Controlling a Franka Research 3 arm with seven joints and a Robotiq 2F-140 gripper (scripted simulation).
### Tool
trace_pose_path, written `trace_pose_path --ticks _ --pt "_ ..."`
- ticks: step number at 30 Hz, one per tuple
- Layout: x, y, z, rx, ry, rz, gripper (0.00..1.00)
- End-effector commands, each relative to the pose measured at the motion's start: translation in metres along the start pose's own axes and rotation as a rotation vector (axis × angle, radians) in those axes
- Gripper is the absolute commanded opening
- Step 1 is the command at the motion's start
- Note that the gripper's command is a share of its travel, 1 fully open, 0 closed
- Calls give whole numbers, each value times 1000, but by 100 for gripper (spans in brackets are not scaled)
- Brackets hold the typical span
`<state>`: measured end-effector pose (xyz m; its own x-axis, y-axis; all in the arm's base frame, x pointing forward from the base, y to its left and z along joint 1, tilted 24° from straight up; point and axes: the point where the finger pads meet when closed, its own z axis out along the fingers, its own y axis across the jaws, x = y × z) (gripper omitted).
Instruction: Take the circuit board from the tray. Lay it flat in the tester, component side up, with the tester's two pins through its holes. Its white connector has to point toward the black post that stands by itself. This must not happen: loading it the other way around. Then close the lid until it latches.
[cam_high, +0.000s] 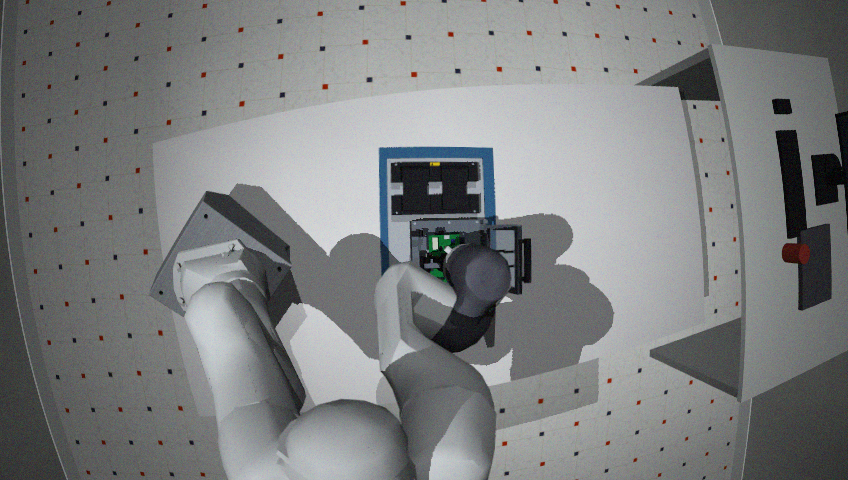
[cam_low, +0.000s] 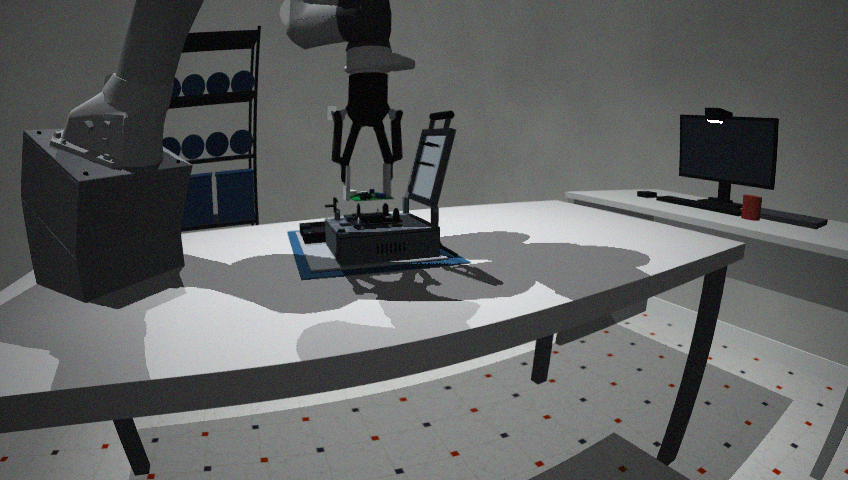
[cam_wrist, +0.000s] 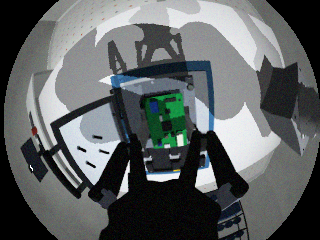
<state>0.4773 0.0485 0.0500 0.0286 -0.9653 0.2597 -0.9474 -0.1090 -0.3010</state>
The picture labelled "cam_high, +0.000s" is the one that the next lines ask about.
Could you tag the green circuit board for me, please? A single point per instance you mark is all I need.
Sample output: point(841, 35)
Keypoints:
point(437, 244)

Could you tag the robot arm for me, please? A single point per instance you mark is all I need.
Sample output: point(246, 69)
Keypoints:
point(448, 418)

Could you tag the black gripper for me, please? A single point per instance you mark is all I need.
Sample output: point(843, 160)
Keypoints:
point(429, 262)

